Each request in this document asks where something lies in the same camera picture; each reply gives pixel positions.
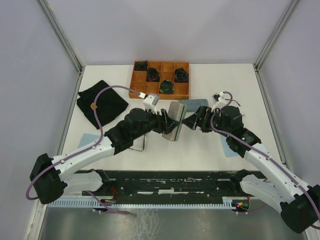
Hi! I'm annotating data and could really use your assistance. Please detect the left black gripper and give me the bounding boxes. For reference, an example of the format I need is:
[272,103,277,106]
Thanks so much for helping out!
[132,105,180,140]

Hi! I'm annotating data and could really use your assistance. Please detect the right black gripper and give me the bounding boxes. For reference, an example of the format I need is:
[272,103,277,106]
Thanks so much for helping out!
[181,104,231,138]

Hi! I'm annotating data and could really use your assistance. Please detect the grey glasses case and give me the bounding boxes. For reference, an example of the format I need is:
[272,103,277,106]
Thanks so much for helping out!
[162,101,187,142]

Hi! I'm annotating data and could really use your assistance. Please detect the blue cleaning cloth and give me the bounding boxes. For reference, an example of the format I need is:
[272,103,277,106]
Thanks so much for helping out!
[78,133,103,148]
[220,135,239,158]

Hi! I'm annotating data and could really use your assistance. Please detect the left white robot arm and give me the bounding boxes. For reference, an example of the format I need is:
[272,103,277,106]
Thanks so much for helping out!
[29,108,181,204]

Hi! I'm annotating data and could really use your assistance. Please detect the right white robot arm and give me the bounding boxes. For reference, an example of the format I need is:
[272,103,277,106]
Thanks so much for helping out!
[183,106,320,234]

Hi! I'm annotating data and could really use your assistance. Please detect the blue glasses case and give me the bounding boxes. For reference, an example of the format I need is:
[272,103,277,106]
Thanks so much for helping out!
[178,99,209,113]

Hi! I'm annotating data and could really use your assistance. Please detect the wooden compartment tray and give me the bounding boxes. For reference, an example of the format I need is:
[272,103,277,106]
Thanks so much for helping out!
[130,60,191,100]

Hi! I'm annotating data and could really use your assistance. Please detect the black cloth pouch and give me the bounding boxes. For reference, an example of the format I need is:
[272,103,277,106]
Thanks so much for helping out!
[76,80,129,130]

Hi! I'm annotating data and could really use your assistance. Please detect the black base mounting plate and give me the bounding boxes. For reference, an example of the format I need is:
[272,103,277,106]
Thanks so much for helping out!
[94,170,248,203]

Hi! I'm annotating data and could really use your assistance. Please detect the right electronics board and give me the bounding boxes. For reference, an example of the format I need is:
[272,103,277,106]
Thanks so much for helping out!
[236,200,250,211]

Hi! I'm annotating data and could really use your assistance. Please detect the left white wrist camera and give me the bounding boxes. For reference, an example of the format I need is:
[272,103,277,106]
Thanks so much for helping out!
[142,93,160,114]

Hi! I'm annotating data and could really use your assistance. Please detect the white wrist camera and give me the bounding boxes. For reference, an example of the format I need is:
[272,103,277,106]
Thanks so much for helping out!
[212,91,229,111]
[142,93,160,114]

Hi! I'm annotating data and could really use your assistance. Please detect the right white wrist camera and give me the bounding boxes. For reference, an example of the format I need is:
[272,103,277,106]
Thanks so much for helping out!
[212,91,229,111]

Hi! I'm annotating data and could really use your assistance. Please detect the thin-frame glasses left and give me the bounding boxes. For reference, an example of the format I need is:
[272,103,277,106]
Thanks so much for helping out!
[129,134,146,152]

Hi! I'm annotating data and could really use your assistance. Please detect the thin-frame glasses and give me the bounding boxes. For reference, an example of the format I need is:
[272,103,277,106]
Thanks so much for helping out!
[226,99,241,107]
[129,134,146,152]

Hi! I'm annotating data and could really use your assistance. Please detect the thin-frame glasses right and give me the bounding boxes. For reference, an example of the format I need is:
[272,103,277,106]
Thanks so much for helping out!
[226,99,241,107]

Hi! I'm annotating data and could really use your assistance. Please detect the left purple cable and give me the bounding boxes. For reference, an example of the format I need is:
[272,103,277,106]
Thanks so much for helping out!
[26,85,145,216]

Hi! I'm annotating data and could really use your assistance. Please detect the purple cable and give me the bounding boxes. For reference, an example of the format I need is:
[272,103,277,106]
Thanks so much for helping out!
[211,91,320,231]
[26,85,145,216]

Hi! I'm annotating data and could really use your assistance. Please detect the white slotted cable duct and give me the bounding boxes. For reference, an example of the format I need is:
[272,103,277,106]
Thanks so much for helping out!
[47,194,236,210]

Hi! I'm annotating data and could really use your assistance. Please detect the red wires left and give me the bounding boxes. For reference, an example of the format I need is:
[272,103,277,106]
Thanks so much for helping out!
[109,186,121,203]

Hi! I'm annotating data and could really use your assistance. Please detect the right aluminium frame post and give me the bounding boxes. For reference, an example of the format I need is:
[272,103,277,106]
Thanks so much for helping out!
[254,0,301,71]

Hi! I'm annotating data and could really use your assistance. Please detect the aluminium frame post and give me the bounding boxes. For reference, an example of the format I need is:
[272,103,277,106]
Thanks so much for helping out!
[254,0,301,71]
[36,0,83,72]

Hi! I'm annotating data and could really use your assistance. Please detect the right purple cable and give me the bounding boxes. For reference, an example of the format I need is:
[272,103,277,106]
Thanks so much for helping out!
[211,91,320,231]

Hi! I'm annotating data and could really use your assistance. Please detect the left aluminium frame post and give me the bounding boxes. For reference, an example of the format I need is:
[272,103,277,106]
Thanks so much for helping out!
[36,0,83,72]

